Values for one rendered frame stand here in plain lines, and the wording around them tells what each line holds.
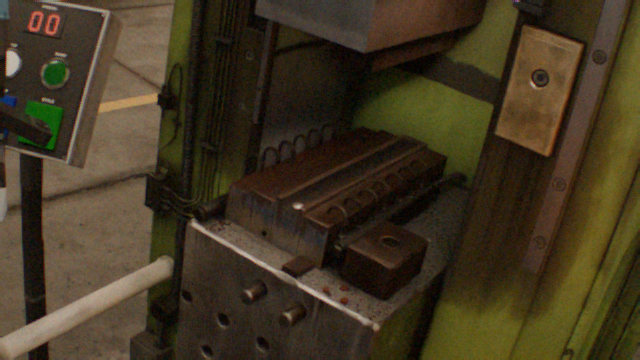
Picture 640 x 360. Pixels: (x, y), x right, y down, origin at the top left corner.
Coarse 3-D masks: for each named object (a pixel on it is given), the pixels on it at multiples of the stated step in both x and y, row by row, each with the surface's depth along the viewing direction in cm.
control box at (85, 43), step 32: (32, 0) 128; (32, 32) 128; (64, 32) 127; (96, 32) 127; (32, 64) 127; (64, 64) 127; (96, 64) 127; (32, 96) 127; (64, 96) 126; (96, 96) 131; (64, 128) 126; (64, 160) 125
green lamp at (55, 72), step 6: (48, 66) 127; (54, 66) 127; (60, 66) 127; (48, 72) 127; (54, 72) 126; (60, 72) 126; (66, 72) 126; (48, 78) 126; (54, 78) 126; (60, 78) 126; (54, 84) 126
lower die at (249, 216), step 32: (288, 160) 137; (320, 160) 137; (352, 160) 137; (256, 192) 123; (288, 192) 122; (352, 192) 128; (384, 192) 130; (256, 224) 125; (288, 224) 121; (320, 224) 117; (352, 224) 123; (320, 256) 119
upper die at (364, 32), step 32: (288, 0) 108; (320, 0) 105; (352, 0) 102; (384, 0) 102; (416, 0) 110; (448, 0) 120; (480, 0) 132; (320, 32) 107; (352, 32) 104; (384, 32) 106; (416, 32) 115
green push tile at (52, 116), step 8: (32, 104) 126; (40, 104) 126; (32, 112) 126; (40, 112) 126; (48, 112) 126; (56, 112) 125; (64, 112) 126; (48, 120) 125; (56, 120) 125; (56, 128) 125; (56, 136) 125; (32, 144) 125; (48, 144) 125; (56, 144) 126
